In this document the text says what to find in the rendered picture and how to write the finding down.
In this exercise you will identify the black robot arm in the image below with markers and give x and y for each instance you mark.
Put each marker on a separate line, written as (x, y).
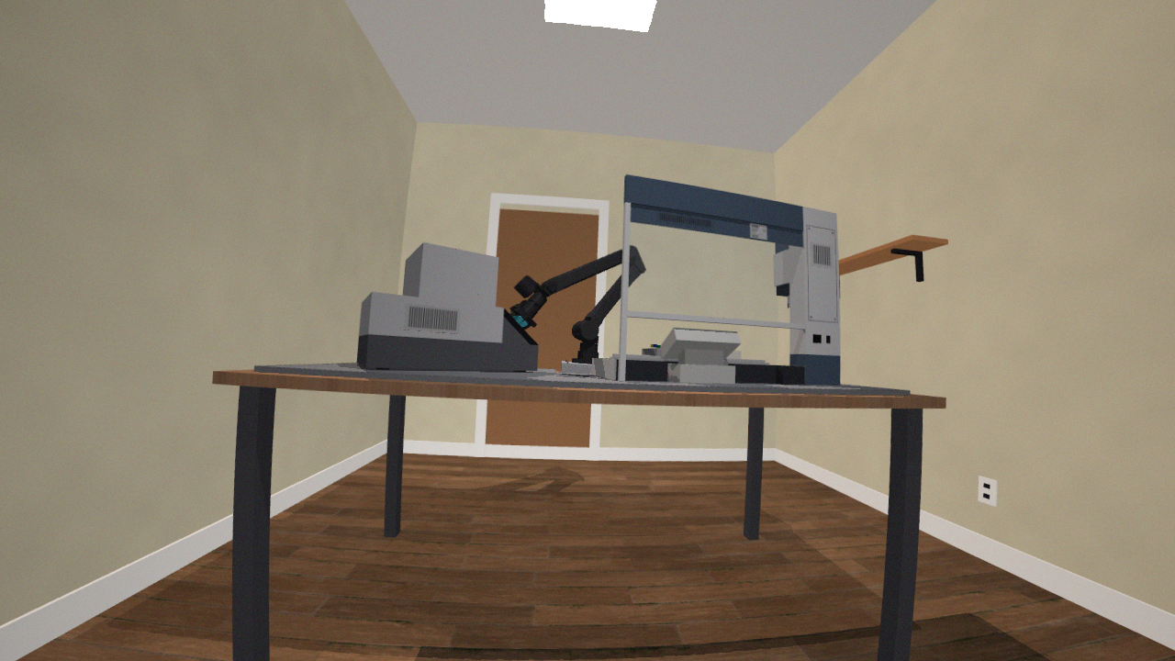
(587, 330)

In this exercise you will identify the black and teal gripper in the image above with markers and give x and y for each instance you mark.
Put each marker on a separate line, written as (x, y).
(525, 314)

